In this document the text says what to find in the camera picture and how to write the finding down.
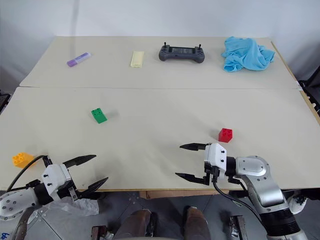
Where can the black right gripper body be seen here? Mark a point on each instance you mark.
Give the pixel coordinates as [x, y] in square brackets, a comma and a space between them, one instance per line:
[210, 175]

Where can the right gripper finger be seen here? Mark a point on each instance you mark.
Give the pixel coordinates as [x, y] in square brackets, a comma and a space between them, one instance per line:
[195, 146]
[192, 178]

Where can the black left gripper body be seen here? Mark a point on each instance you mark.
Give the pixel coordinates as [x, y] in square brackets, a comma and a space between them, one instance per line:
[63, 193]

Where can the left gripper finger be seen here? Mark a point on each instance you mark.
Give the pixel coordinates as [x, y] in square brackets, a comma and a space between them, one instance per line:
[80, 160]
[93, 188]

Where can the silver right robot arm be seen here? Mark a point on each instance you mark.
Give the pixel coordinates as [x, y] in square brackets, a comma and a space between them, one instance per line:
[257, 172]

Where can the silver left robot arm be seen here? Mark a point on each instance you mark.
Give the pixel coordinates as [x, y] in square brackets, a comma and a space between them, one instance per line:
[17, 202]

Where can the clear crumpled plastic bag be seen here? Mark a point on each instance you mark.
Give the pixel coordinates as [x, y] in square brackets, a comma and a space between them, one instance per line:
[82, 207]

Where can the red toy brick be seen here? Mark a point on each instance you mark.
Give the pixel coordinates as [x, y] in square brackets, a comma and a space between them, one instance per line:
[225, 135]

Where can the brown cardboard piece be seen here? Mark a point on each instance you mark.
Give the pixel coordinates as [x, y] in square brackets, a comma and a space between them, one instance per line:
[162, 194]

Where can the brown rounded shape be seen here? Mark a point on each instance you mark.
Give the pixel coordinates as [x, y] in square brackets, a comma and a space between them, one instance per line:
[136, 223]
[196, 222]

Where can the green toy brick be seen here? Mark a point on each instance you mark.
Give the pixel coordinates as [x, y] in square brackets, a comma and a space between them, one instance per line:
[99, 116]

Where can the orange toy brick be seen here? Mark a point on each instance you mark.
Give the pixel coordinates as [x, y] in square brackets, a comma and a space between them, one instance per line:
[21, 160]

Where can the grey handheld remote controller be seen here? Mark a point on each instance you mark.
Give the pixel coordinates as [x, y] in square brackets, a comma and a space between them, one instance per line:
[181, 57]

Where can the black equipment beside table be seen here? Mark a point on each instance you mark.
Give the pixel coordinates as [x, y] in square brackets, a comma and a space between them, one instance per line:
[3, 100]
[311, 92]

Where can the purple and white marker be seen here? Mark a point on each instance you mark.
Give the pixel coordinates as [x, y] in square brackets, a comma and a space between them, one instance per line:
[78, 59]

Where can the crumpled light blue cloth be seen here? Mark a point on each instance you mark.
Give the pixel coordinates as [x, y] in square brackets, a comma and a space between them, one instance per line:
[247, 56]

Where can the pale yellow block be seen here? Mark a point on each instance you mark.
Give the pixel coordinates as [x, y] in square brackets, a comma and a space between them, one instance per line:
[137, 59]

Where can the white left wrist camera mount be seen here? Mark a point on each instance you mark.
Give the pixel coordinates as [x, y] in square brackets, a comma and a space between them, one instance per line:
[53, 176]

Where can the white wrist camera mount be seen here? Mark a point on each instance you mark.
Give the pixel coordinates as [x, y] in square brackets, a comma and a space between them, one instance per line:
[53, 176]
[217, 156]

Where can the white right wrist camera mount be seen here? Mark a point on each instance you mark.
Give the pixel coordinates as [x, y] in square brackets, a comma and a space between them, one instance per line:
[217, 156]

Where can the dark metal bracket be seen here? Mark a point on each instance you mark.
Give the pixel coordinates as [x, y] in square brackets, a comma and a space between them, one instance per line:
[100, 232]
[238, 226]

